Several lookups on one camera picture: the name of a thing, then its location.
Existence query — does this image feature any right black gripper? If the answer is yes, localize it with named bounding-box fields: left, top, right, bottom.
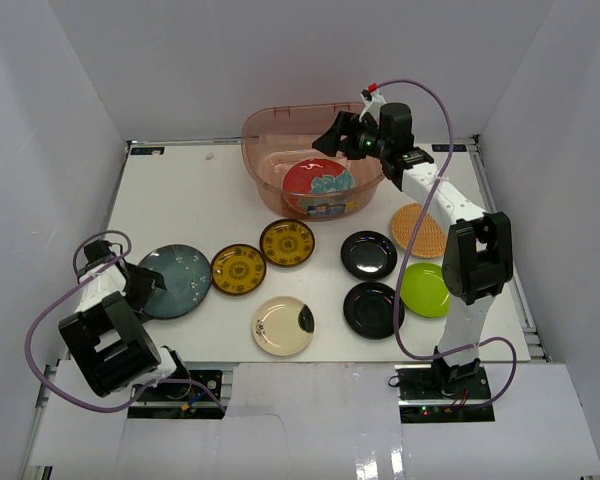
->
left=313, top=112, right=390, bottom=161

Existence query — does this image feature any dark blue floral plate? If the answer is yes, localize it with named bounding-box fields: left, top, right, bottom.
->
left=139, top=244, right=211, bottom=320

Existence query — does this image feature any red and teal plate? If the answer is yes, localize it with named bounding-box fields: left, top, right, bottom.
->
left=281, top=158, right=356, bottom=216

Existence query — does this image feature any yellow patterned plate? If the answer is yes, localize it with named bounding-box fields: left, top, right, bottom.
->
left=259, top=218, right=316, bottom=268
left=211, top=244, right=267, bottom=296

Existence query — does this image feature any black glossy plate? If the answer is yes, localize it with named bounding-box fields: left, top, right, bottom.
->
left=343, top=282, right=396, bottom=340
left=340, top=230, right=398, bottom=281

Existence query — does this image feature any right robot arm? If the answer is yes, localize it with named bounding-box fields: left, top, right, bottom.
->
left=312, top=103, right=513, bottom=399

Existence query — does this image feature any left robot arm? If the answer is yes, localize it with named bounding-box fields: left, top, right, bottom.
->
left=59, top=239, right=192, bottom=399

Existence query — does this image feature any pink translucent plastic bin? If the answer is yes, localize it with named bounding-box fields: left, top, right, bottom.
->
left=241, top=102, right=385, bottom=221

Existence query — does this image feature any black label sticker right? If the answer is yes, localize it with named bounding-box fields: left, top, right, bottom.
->
left=431, top=144, right=468, bottom=153

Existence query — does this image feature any black label sticker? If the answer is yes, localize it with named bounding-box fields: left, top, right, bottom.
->
left=431, top=144, right=468, bottom=153
left=129, top=146, right=165, bottom=156

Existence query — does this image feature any woven bamboo round tray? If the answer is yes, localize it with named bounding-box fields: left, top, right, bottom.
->
left=390, top=203, right=447, bottom=259

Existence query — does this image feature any black label sticker left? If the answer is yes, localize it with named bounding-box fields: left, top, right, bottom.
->
left=129, top=146, right=165, bottom=156

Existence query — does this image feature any cream plate with black spot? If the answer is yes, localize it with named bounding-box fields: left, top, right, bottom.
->
left=251, top=296, right=315, bottom=357

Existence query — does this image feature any lime green plate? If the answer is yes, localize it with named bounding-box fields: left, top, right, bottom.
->
left=401, top=262, right=451, bottom=319

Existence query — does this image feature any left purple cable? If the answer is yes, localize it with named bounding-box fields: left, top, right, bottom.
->
left=24, top=229, right=227, bottom=417

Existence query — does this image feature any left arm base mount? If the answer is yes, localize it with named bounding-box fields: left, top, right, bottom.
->
left=127, top=369, right=226, bottom=420

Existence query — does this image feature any right aluminium frame rail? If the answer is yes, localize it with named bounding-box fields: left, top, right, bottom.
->
left=468, top=134, right=550, bottom=362

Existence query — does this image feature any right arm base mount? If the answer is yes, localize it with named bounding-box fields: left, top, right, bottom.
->
left=387, top=365, right=495, bottom=425

